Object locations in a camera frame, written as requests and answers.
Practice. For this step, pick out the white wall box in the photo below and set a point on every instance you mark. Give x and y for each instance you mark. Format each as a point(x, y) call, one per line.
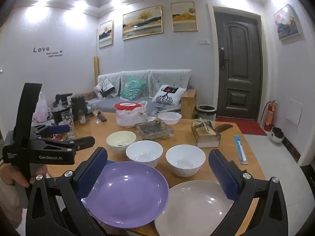
point(294, 111)

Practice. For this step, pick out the dark comb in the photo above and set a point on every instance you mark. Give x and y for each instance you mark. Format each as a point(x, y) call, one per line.
point(224, 127)

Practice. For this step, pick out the white light switch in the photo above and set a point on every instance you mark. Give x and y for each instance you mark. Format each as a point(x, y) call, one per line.
point(204, 41)

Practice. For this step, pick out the clear gold tissue box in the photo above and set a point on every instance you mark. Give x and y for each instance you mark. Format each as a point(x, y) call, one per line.
point(205, 137)

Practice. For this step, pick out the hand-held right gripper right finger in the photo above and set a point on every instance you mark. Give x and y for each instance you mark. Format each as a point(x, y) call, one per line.
point(224, 174)

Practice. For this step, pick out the wine glass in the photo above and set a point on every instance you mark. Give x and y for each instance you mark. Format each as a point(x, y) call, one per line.
point(96, 113)

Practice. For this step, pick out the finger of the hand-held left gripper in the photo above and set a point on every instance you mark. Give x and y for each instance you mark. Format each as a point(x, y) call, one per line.
point(81, 142)
point(59, 128)

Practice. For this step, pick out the black electric kettle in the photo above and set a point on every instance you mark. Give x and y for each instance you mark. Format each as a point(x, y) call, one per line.
point(78, 103)

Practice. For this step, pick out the small framed painting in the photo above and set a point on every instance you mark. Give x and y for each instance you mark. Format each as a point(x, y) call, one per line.
point(105, 34)

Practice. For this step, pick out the red lid container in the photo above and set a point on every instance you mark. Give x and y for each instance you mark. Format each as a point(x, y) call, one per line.
point(128, 105)

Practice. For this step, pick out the black white leaf pillow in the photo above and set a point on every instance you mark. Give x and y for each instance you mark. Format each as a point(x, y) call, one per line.
point(104, 88)

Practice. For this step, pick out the frameless mountain canvas painting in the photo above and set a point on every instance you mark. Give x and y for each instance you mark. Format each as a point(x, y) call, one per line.
point(287, 22)

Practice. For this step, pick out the red door mat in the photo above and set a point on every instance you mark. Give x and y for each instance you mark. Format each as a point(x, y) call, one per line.
point(246, 126)

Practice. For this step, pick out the black remote control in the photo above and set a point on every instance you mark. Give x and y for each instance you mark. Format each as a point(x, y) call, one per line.
point(102, 117)

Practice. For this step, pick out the beige plate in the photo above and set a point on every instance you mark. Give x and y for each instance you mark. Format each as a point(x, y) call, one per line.
point(194, 211)

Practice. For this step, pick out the pink plastic bag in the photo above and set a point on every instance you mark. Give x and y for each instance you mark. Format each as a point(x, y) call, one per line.
point(41, 110)

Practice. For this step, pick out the packaged toothbrush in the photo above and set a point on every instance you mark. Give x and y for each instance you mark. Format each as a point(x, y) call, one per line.
point(240, 150)

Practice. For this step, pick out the grey sofa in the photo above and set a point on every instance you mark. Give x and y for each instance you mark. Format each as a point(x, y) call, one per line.
point(110, 103)

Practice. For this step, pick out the person's left hand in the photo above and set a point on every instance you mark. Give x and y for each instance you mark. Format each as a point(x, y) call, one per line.
point(9, 172)

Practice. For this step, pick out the teal patterned pillow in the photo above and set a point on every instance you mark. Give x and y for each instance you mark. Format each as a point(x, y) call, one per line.
point(133, 88)

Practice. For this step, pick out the large framed landscape painting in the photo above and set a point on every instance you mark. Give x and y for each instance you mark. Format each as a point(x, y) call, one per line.
point(142, 22)

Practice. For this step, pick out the dark brown door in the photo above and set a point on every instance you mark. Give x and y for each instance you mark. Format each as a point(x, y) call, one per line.
point(236, 54)

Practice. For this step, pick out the silver round bin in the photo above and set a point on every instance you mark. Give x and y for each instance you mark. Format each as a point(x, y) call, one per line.
point(276, 136)

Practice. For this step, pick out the cream bowl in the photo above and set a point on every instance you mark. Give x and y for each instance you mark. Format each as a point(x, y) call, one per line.
point(120, 139)

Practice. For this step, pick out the printed glass cup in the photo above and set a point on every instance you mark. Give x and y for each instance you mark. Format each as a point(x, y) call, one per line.
point(67, 123)

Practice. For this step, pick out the yellow rolled mat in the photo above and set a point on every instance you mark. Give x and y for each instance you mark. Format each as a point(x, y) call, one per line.
point(96, 71)

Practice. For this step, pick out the glass ashtray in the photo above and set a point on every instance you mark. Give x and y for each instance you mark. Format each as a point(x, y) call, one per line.
point(153, 130)

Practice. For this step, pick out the framed golden tree painting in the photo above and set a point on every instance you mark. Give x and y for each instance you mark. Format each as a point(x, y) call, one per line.
point(184, 16)

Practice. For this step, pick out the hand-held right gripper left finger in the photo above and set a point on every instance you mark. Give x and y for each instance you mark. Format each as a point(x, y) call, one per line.
point(93, 174)

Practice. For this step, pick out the grey cloth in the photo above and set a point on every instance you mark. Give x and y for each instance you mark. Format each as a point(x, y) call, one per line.
point(163, 108)

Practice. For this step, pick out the purple plate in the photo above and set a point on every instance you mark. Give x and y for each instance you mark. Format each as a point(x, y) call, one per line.
point(128, 194)

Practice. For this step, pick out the white tree print pillow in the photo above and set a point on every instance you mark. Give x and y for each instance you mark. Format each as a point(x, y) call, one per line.
point(168, 94)

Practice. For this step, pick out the small white bowl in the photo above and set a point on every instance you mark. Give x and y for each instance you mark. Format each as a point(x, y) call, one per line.
point(169, 118)

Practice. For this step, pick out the person's left forearm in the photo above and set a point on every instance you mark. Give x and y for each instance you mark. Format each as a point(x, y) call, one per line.
point(9, 201)

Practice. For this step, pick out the red fire extinguisher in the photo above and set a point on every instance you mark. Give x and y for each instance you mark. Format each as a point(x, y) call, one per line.
point(269, 118)

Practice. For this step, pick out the small glass jar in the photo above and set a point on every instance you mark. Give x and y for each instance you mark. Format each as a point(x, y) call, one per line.
point(82, 118)

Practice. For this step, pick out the clear plastic bag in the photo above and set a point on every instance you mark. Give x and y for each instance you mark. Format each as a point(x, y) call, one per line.
point(128, 119)

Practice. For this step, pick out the black wall decal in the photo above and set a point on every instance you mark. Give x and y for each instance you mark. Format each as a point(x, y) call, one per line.
point(41, 50)

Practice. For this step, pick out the grey trash can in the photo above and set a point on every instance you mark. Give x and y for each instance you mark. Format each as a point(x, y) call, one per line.
point(206, 114)

